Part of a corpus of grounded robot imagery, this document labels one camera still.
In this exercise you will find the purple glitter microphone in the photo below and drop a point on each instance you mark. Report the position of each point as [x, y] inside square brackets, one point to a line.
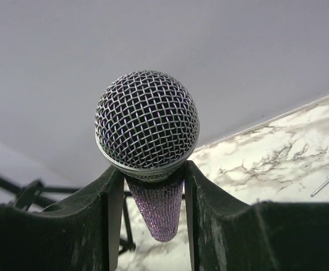
[147, 126]

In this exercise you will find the black perforated music stand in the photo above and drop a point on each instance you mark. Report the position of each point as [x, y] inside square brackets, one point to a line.
[27, 195]

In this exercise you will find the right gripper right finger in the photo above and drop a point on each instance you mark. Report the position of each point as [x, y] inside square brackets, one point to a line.
[227, 234]

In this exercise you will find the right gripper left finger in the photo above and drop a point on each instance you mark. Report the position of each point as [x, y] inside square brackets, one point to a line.
[81, 232]

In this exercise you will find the thin metal conductor baton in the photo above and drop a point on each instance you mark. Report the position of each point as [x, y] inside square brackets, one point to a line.
[317, 190]

